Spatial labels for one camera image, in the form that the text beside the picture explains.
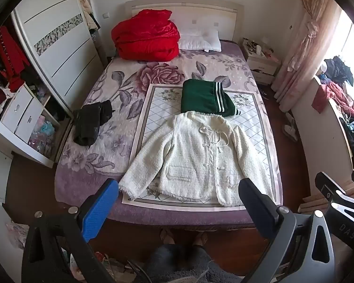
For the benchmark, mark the white nightstand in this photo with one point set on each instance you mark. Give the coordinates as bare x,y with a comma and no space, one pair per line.
262,64

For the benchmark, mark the clutter on nightstand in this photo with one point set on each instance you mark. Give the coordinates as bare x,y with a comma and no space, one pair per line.
256,48

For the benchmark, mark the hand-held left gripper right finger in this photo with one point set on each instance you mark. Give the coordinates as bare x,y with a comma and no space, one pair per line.
258,209

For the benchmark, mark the green striped folded garment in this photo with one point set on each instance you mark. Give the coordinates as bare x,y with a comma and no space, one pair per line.
200,97

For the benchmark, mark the red folded quilt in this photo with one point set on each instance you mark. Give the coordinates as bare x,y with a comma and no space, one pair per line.
147,35

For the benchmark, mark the white desk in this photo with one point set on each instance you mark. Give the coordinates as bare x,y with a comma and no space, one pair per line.
312,118

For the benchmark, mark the person's foot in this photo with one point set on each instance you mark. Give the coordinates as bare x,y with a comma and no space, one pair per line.
167,236
200,238

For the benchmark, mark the white fuzzy jacket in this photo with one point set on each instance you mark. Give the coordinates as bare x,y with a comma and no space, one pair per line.
191,159

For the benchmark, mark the colourful items in wardrobe shelf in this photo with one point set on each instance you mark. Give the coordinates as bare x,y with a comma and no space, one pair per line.
44,135

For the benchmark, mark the person's right foot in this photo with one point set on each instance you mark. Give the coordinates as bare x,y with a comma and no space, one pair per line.
200,238

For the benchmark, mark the pink patterned curtain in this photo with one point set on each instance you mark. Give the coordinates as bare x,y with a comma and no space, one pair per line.
303,59

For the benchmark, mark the wall switch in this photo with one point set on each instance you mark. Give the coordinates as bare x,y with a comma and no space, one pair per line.
105,15

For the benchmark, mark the white sliding door wardrobe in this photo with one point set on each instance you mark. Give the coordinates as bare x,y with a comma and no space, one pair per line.
56,50

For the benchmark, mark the white wardrobe drawer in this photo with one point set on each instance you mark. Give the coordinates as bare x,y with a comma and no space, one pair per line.
28,121
16,109

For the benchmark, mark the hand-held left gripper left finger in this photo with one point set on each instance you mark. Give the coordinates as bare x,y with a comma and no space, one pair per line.
97,209

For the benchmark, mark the stack of wooden boards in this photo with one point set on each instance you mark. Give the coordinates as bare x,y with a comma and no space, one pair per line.
312,203

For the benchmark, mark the beige hanging garment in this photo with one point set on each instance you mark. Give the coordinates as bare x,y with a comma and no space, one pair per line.
87,6

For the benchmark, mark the beige bed headboard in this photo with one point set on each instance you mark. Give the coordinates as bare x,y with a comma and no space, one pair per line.
212,14

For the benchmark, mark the floor clutter of papers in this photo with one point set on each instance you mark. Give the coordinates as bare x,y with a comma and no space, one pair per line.
118,266

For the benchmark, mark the white pillow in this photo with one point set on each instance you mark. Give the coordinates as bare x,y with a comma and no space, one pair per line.
200,39

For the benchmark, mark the red hanging clothes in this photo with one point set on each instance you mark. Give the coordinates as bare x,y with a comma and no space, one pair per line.
6,56

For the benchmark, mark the white slipper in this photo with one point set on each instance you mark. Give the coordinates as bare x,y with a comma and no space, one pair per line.
291,132

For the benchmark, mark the person's left foot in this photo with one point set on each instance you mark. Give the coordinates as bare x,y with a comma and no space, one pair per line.
167,236

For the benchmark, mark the black crumpled garment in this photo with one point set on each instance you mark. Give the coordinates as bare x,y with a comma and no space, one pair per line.
88,123

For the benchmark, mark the pile of colourful clothes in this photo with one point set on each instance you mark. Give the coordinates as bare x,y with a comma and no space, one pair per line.
339,91

